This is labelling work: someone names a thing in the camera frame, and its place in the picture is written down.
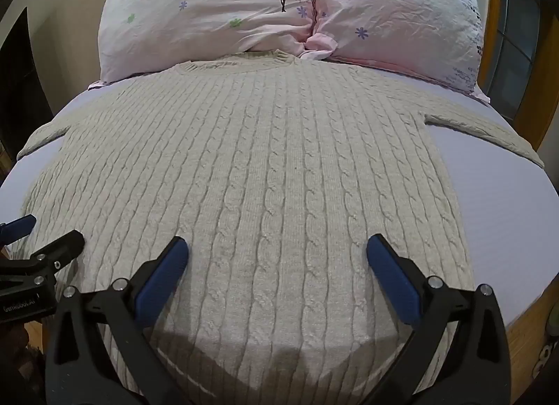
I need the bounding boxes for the dark window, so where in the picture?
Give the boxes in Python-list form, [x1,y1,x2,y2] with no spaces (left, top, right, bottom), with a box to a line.
[493,0,554,83]

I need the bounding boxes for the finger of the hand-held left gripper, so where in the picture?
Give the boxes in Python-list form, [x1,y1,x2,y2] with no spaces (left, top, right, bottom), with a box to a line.
[0,214,37,245]
[25,230,85,284]

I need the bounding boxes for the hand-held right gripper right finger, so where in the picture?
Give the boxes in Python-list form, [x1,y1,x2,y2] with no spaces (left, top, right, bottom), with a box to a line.
[366,234,511,405]

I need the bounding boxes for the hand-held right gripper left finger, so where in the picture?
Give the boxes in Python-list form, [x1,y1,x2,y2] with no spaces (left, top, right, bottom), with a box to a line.
[46,236,190,405]

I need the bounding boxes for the beige cable-knit sweater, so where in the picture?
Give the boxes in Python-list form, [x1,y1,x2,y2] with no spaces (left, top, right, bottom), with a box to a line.
[9,50,546,405]

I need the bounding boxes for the white floral tree-print pillow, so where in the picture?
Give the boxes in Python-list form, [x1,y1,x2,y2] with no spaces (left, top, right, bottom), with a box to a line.
[97,0,321,83]

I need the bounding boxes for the pink floral pillow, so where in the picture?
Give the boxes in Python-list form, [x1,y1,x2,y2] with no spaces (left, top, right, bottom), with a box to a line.
[300,0,486,96]

